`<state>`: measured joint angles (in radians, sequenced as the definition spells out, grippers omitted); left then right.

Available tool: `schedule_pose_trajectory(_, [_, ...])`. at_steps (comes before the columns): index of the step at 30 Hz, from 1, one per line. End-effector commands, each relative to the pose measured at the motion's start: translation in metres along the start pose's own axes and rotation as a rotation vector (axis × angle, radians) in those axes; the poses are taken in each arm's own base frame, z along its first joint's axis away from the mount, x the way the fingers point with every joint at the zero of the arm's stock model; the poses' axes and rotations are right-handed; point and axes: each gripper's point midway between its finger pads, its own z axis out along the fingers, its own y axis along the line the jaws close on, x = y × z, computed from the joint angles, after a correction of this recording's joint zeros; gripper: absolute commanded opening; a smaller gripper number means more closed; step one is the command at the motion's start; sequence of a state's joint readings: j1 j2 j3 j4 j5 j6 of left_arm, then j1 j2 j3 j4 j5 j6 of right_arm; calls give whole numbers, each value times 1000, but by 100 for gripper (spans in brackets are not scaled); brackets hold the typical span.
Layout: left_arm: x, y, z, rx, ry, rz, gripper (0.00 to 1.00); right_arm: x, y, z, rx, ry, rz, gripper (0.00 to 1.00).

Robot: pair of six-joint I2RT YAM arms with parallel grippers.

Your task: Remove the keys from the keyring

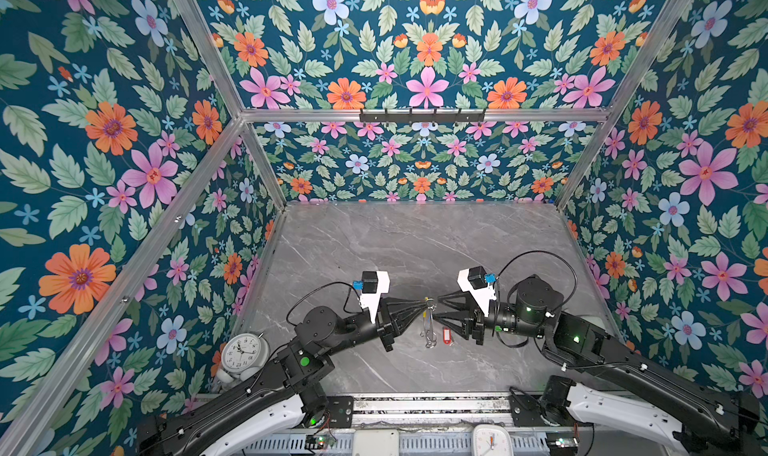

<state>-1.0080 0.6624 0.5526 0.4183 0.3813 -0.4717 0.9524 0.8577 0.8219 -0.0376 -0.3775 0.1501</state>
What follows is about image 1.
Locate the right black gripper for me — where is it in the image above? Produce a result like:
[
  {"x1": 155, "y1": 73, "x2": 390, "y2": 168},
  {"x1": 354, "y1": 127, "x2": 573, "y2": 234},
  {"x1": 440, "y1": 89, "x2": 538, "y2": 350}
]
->
[{"x1": 434, "y1": 288, "x2": 547, "y2": 348}]

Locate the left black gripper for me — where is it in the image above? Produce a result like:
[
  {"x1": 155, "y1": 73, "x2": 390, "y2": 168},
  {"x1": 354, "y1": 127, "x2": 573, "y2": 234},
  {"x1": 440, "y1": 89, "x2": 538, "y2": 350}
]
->
[{"x1": 325, "y1": 295, "x2": 430, "y2": 359}]

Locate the red capped key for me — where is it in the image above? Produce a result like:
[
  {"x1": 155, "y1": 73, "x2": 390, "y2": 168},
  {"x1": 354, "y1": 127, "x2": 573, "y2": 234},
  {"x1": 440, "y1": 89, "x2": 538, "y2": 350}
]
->
[{"x1": 442, "y1": 327, "x2": 453, "y2": 346}]

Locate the grey yellow keyring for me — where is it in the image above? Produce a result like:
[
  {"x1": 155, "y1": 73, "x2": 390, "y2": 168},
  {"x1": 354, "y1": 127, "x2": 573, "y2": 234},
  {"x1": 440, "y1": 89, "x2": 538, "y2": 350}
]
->
[{"x1": 421, "y1": 298, "x2": 437, "y2": 349}]

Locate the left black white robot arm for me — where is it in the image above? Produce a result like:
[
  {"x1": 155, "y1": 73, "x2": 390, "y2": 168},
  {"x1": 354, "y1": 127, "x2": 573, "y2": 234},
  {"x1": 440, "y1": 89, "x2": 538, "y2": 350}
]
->
[{"x1": 137, "y1": 298, "x2": 427, "y2": 455}]

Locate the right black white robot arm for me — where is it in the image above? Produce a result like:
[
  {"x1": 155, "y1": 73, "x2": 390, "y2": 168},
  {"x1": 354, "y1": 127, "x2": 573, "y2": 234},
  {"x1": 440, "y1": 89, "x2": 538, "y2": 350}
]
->
[{"x1": 434, "y1": 275, "x2": 762, "y2": 455}]

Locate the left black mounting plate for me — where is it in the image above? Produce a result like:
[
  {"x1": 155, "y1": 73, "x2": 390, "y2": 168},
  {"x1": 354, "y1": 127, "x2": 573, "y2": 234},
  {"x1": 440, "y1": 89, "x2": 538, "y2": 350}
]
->
[{"x1": 310, "y1": 396, "x2": 355, "y2": 429}]

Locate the black mounting plate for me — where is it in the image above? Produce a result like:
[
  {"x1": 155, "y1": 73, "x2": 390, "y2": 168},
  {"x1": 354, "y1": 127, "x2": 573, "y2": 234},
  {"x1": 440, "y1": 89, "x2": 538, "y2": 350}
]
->
[
  {"x1": 509, "y1": 392, "x2": 547, "y2": 427},
  {"x1": 310, "y1": 396, "x2": 355, "y2": 429}
]

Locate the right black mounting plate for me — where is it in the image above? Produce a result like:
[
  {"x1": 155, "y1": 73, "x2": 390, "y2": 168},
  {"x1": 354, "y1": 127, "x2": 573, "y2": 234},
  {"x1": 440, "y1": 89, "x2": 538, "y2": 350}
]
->
[{"x1": 509, "y1": 392, "x2": 547, "y2": 427}]

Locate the white square device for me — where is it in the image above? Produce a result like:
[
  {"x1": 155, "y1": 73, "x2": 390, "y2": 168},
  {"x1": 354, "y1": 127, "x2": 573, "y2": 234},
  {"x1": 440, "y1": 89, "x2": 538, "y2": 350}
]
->
[{"x1": 351, "y1": 429, "x2": 400, "y2": 456}]

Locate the left small circuit board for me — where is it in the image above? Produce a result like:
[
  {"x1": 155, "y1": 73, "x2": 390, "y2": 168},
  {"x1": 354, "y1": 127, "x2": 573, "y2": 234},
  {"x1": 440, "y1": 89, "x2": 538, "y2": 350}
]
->
[{"x1": 304, "y1": 435, "x2": 337, "y2": 452}]

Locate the small circuit board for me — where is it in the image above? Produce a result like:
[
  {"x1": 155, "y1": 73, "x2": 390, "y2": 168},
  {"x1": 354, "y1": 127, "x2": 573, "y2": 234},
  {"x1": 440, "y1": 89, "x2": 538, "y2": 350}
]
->
[
  {"x1": 546, "y1": 434, "x2": 579, "y2": 456},
  {"x1": 304, "y1": 435, "x2": 337, "y2": 452}
]

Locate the right small circuit board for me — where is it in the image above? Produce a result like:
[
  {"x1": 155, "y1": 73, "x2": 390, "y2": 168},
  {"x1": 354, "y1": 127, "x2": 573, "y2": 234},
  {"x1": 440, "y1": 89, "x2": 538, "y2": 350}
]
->
[{"x1": 546, "y1": 434, "x2": 579, "y2": 456}]

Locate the white alarm clock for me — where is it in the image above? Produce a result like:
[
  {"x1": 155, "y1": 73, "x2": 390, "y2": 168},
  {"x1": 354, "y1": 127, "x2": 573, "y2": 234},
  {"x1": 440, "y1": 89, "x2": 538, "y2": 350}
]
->
[{"x1": 216, "y1": 332, "x2": 270, "y2": 384}]

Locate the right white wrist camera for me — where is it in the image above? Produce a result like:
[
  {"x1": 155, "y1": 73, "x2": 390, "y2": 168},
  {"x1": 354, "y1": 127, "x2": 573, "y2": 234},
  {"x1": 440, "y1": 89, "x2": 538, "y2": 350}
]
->
[{"x1": 457, "y1": 266, "x2": 497, "y2": 316}]

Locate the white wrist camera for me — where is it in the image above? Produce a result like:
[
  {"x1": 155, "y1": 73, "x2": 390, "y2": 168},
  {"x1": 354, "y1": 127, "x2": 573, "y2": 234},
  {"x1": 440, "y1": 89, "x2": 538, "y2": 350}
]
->
[
  {"x1": 353, "y1": 270, "x2": 390, "y2": 323},
  {"x1": 457, "y1": 266, "x2": 497, "y2": 316}
]

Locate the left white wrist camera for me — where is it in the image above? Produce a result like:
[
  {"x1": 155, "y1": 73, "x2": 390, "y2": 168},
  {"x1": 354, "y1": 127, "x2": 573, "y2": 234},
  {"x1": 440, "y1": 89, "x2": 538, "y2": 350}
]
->
[{"x1": 353, "y1": 270, "x2": 390, "y2": 323}]

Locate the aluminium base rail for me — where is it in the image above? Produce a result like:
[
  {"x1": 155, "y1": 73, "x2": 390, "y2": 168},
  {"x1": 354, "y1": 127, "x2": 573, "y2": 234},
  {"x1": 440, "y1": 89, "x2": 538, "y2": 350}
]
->
[{"x1": 227, "y1": 391, "x2": 679, "y2": 433}]

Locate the black hook rail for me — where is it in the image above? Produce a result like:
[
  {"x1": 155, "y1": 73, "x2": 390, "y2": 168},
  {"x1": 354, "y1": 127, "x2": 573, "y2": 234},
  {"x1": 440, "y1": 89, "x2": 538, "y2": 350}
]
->
[{"x1": 358, "y1": 108, "x2": 486, "y2": 125}]

